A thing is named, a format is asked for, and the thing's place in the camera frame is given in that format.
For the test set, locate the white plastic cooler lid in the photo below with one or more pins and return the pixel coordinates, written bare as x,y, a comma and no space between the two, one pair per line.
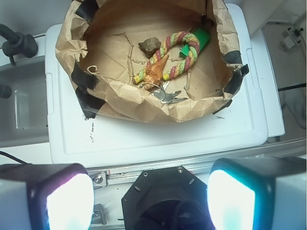
106,141

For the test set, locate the black octagonal mount plate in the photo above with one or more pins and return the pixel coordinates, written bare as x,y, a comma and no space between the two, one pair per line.
167,199

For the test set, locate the orange spiral sea shell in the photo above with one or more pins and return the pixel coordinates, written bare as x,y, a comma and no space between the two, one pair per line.
154,73

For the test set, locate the silver keys bunch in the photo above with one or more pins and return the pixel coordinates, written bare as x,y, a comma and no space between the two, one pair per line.
167,97

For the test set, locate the white bracket fixture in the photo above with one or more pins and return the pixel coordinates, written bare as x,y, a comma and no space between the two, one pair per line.
295,35

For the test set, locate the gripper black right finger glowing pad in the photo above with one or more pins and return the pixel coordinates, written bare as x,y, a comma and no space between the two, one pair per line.
258,193

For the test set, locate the brown rock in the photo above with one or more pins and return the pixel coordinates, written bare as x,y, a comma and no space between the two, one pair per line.
150,46

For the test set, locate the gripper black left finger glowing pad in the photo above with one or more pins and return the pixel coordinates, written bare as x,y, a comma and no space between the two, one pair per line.
45,197

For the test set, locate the green plastic block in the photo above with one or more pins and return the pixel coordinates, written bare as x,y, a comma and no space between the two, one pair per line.
196,38

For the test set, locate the clear plastic bin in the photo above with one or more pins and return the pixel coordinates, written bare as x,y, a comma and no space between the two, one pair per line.
23,116

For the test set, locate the black clamp with hose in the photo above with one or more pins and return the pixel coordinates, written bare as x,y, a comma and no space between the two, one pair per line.
17,43

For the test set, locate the crumpled brown paper bag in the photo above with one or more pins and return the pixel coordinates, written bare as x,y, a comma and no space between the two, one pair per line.
98,48

